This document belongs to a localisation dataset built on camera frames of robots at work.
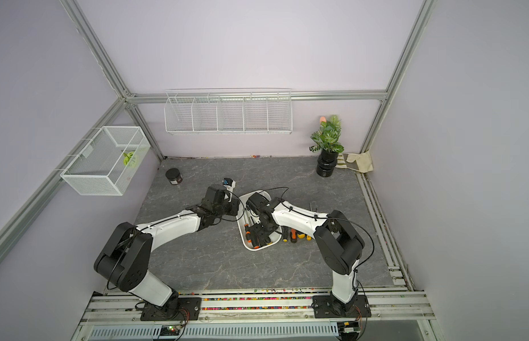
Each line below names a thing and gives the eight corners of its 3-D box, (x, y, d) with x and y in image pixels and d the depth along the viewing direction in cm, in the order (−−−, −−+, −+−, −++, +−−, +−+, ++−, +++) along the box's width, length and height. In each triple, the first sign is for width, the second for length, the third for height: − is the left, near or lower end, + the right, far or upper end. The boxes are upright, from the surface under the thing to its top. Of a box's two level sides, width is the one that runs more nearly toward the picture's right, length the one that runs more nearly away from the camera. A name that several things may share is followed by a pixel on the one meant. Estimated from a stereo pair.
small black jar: (167, 185, 112) (163, 178, 108) (171, 174, 117) (167, 168, 113) (180, 185, 112) (177, 178, 108) (184, 174, 117) (181, 167, 113)
